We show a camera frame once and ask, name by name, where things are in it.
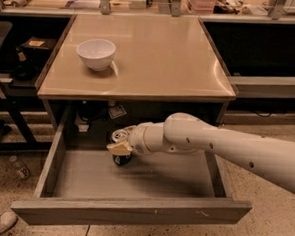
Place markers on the white paper tag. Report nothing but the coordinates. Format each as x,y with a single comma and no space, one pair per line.
117,111

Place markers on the white power adapter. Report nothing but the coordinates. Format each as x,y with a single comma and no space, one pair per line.
83,126

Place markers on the black box with label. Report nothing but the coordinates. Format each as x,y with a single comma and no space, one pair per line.
39,44

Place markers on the blue pepsi can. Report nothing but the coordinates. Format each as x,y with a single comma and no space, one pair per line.
121,159

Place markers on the white ceramic bowl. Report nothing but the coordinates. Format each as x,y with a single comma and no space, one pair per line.
97,54

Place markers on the pink plastic basket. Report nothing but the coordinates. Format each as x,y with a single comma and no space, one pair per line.
201,6

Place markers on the grey cabinet with counter top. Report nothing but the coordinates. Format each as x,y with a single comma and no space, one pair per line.
160,58

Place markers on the grey open drawer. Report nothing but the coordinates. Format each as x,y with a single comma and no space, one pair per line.
81,184

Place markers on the clear plastic water bottle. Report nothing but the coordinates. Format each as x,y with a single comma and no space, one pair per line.
20,168

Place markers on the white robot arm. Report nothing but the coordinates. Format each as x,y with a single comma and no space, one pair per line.
269,158

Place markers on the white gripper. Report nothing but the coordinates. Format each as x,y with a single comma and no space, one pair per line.
138,139

